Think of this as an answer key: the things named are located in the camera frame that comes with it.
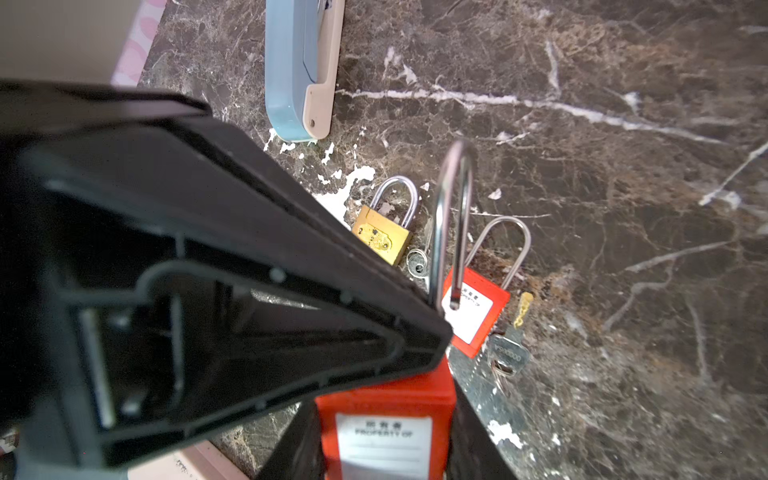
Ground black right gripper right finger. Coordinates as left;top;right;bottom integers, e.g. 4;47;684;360
446;380;518;480

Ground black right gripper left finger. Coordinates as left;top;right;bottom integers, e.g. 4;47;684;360
1;80;452;472

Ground red key fob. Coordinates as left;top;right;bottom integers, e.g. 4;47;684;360
442;216;532;358
315;140;476;479

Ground brass padlock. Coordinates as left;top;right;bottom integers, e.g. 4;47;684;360
351;175;419;266

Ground light blue rectangular bar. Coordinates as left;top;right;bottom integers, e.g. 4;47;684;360
265;0;345;142

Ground silver key with ring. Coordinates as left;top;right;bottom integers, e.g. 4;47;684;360
490;292;534;389

